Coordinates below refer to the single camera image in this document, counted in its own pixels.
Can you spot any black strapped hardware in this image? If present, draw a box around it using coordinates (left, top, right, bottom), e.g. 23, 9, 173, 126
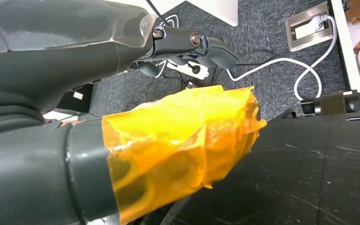
300, 89, 360, 117

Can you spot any white table leg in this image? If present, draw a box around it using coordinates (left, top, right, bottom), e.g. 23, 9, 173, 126
330, 0, 360, 91

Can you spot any amber tape wrap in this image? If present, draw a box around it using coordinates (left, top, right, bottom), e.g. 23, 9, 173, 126
101, 85, 268, 225

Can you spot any metal floor socket box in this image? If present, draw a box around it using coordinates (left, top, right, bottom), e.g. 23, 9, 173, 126
285, 1, 335, 53

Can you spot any white furniture panel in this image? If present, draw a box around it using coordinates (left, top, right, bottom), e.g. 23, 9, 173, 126
105, 0, 239, 27

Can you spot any black box with white label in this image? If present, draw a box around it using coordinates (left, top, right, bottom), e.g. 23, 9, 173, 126
56, 83, 94, 114

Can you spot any thin black floor cable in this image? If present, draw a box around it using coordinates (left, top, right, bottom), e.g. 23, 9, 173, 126
235, 49, 290, 68

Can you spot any white floor cable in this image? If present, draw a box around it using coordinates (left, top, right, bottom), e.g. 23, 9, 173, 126
226, 15, 338, 102

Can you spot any white socket power strip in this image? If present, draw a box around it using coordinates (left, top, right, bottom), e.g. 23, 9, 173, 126
167, 58, 210, 81

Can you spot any black robot body shell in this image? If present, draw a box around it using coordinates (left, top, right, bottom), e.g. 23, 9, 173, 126
155, 110, 360, 225

